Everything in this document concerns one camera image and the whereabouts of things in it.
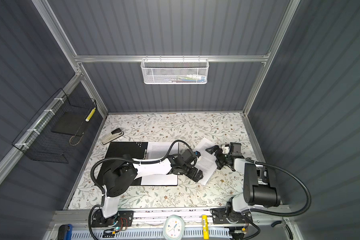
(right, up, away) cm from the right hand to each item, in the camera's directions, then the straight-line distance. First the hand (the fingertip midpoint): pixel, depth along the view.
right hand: (210, 156), depth 91 cm
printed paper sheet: (-2, -5, +1) cm, 5 cm away
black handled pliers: (+33, -28, -19) cm, 47 cm away
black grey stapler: (-65, +13, +13) cm, 68 cm away
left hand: (-8, -9, -4) cm, 13 cm away
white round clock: (-22, -29, -22) cm, 43 cm away
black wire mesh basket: (-81, +17, -19) cm, 85 cm away
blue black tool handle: (-72, -31, -23) cm, 81 cm away
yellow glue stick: (-7, -29, -22) cm, 37 cm away
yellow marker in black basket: (-69, +25, -10) cm, 74 cm away
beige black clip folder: (-49, +2, +8) cm, 50 cm away
